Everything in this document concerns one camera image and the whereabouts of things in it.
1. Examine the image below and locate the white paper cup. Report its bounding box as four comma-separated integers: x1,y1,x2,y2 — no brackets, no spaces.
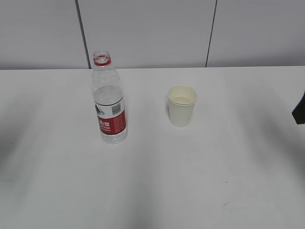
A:
167,85,197,127

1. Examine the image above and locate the clear plastic water bottle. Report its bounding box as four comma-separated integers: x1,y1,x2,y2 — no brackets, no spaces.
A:
91,51,128,144

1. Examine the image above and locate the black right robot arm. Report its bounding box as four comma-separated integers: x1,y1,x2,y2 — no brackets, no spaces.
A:
292,93,305,125

